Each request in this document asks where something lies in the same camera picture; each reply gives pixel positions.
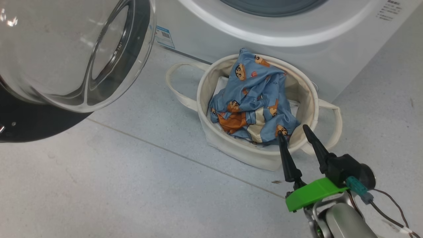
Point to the blue cartoon print garment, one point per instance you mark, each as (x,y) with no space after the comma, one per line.
(254,92)

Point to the grey rubber door gasket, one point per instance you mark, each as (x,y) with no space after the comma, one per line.
(274,8)

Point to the small printed text label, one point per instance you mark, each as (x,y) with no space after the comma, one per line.
(389,10)

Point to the blue energy label sticker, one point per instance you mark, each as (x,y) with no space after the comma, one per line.
(164,37)

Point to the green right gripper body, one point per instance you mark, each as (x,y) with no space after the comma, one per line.
(310,195)

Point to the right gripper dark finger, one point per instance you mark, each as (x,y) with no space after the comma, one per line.
(317,148)
(289,165)

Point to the washing machine glass door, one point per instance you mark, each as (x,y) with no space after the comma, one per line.
(49,49)

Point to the white front-load washing machine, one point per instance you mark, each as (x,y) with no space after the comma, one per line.
(297,56)

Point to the white folded sheet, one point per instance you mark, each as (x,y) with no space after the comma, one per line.
(220,86)

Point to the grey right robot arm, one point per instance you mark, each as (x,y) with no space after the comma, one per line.
(343,221)

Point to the cream canvas laundry basket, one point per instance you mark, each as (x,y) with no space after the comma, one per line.
(238,152)

